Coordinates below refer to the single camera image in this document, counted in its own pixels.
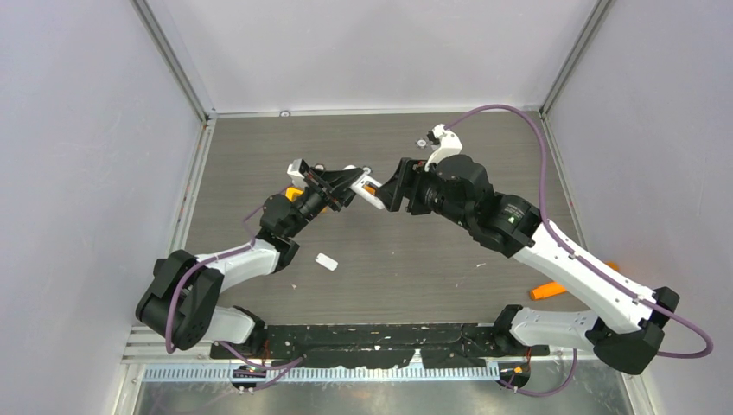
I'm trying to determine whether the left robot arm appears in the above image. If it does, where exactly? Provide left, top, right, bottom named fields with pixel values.
left=135, top=160, right=382, bottom=358

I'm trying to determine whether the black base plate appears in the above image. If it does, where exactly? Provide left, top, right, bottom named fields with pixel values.
left=232, top=322, right=549, bottom=369

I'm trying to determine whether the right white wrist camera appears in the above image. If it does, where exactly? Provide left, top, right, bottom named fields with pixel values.
left=424, top=124, right=462, bottom=171

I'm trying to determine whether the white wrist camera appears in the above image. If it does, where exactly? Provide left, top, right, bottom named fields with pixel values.
left=286, top=159, right=309, bottom=185
left=424, top=124, right=462, bottom=171

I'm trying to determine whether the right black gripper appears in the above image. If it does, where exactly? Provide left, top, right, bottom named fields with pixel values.
left=375, top=157, right=473, bottom=230

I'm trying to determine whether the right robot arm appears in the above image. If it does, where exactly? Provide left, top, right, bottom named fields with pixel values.
left=375, top=155, right=679, bottom=375

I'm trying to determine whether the aluminium rail frame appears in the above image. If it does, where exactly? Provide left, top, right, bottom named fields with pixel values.
left=121, top=320, right=642, bottom=384

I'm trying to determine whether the white battery cover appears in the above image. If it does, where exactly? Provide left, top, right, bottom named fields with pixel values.
left=315, top=252, right=339, bottom=271

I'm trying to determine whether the white remote control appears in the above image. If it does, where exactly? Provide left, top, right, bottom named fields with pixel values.
left=349, top=173, right=385, bottom=210

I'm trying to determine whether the yellow plastic triangle frame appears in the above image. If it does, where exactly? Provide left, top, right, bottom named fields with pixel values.
left=285, top=187, right=304, bottom=201

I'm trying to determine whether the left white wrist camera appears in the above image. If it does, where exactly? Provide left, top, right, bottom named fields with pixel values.
left=286, top=159, right=309, bottom=185

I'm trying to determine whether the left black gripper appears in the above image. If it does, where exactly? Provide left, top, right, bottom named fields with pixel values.
left=286, top=169, right=367, bottom=239

